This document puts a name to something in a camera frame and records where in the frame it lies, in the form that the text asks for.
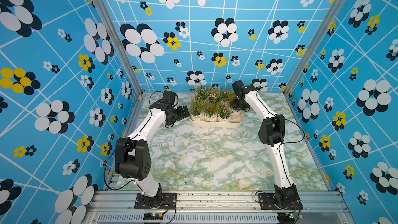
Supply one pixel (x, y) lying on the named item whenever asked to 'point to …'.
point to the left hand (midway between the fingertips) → (185, 114)
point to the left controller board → (153, 216)
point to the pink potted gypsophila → (214, 95)
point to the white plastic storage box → (212, 124)
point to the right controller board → (286, 218)
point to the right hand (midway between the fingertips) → (241, 107)
